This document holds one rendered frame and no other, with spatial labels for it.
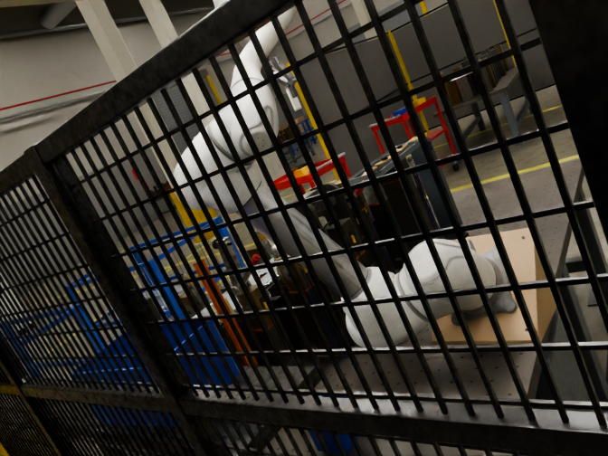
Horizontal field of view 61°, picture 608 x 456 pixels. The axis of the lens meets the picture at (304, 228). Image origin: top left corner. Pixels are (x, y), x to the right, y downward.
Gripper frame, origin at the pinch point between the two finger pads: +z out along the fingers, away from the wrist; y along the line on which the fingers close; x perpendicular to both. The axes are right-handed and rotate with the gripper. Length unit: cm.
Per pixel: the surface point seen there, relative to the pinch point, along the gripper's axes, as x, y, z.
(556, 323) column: 0, -57, 80
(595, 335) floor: -92, -38, 146
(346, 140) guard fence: -455, 294, 66
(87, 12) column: -427, 643, -280
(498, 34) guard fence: -747, 153, 27
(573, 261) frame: -122, -30, 123
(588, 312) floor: -111, -32, 146
